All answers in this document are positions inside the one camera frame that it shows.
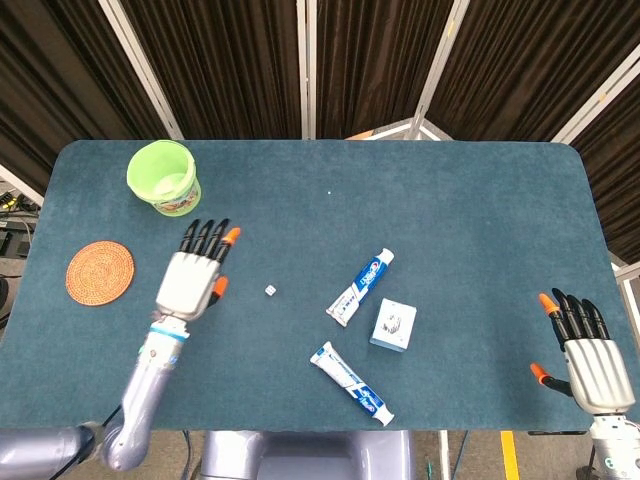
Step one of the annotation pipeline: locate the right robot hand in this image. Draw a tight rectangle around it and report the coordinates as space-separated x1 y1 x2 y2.
529 287 636 416

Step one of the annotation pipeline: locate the green plastic bucket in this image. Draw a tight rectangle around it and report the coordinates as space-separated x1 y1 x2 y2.
126 140 203 217

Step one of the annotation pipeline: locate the blue table mat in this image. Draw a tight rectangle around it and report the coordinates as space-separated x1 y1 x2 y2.
0 138 640 433

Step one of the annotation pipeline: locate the dark folding screen partition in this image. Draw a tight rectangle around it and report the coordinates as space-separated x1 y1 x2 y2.
0 0 640 266

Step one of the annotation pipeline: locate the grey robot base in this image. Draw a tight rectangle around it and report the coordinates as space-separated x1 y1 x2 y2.
198 429 416 480

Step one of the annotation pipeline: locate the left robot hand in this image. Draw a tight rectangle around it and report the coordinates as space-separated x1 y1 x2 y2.
154 217 242 321

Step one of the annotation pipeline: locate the round woven rattan coaster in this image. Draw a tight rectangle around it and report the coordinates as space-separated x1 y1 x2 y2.
65 240 136 305

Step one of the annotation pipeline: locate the black equipment with cables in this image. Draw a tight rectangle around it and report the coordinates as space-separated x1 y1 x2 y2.
0 187 41 261

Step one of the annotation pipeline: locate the small white blue box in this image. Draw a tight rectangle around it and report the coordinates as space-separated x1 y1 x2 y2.
369 297 419 354

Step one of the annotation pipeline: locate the white blue toothpaste tube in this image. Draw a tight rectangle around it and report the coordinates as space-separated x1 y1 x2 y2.
325 247 396 328
309 341 396 428

